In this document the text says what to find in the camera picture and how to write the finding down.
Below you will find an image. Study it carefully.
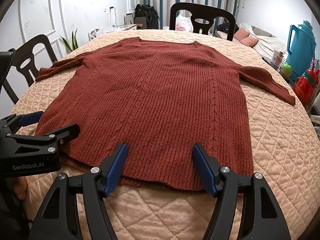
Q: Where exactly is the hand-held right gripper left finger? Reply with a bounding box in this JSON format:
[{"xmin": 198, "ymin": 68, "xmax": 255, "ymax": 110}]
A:
[{"xmin": 29, "ymin": 142, "xmax": 129, "ymax": 240}]

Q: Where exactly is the person's left hand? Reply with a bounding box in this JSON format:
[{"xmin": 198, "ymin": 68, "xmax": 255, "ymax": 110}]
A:
[{"xmin": 15, "ymin": 177, "xmax": 28, "ymax": 200}]

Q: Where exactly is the dark wooden chair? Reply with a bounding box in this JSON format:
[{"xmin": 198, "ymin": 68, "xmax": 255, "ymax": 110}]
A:
[
  {"xmin": 169, "ymin": 2, "xmax": 236, "ymax": 42},
  {"xmin": 0, "ymin": 34, "xmax": 59, "ymax": 105}
]

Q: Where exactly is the white plastic bag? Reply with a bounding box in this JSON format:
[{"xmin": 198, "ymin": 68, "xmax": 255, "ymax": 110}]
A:
[{"xmin": 176, "ymin": 14, "xmax": 194, "ymax": 33}]

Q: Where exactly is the bed with white sheet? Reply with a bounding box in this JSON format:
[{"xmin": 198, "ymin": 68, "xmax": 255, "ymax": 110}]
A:
[{"xmin": 235, "ymin": 22, "xmax": 288, "ymax": 60}]

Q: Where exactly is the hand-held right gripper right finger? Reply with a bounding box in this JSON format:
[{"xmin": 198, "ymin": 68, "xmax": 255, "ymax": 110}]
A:
[{"xmin": 191, "ymin": 142, "xmax": 292, "ymax": 240}]

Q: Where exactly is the red water bottle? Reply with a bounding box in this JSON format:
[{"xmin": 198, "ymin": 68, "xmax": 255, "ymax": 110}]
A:
[{"xmin": 293, "ymin": 67, "xmax": 320, "ymax": 102}]

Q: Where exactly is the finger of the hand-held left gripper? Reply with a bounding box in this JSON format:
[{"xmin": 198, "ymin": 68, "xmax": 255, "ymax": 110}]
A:
[
  {"xmin": 0, "ymin": 111, "xmax": 44, "ymax": 133},
  {"xmin": 0, "ymin": 123, "xmax": 80, "ymax": 159}
]

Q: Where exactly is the green potted plant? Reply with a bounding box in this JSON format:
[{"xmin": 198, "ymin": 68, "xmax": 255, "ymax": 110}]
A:
[{"xmin": 59, "ymin": 29, "xmax": 78, "ymax": 54}]

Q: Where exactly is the white low cabinet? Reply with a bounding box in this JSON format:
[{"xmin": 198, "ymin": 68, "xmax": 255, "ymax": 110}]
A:
[{"xmin": 87, "ymin": 24, "xmax": 138, "ymax": 40}]

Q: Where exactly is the small white bottle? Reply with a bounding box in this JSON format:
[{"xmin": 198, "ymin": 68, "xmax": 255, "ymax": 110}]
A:
[{"xmin": 272, "ymin": 50, "xmax": 287, "ymax": 65}]

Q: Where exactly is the green toy figure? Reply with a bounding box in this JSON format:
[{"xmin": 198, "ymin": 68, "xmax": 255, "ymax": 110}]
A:
[{"xmin": 281, "ymin": 62, "xmax": 293, "ymax": 77}]

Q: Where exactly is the blue thermos jug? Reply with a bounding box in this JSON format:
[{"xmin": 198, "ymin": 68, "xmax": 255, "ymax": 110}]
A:
[{"xmin": 286, "ymin": 21, "xmax": 317, "ymax": 78}]

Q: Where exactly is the rust red knitted sweater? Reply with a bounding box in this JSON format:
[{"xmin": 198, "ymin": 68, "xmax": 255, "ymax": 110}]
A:
[{"xmin": 35, "ymin": 37, "xmax": 297, "ymax": 193}]

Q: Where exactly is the pink pillow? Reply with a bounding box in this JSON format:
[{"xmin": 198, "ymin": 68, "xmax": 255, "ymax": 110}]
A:
[
  {"xmin": 244, "ymin": 36, "xmax": 258, "ymax": 47},
  {"xmin": 234, "ymin": 27, "xmax": 250, "ymax": 40}
]

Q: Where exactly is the black backpack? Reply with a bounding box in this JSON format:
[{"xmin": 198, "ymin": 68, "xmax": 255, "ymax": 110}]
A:
[{"xmin": 134, "ymin": 4, "xmax": 160, "ymax": 30}]

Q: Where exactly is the peach quilted blanket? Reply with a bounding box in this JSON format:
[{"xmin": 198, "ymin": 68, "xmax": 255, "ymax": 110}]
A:
[{"xmin": 10, "ymin": 29, "xmax": 318, "ymax": 240}]

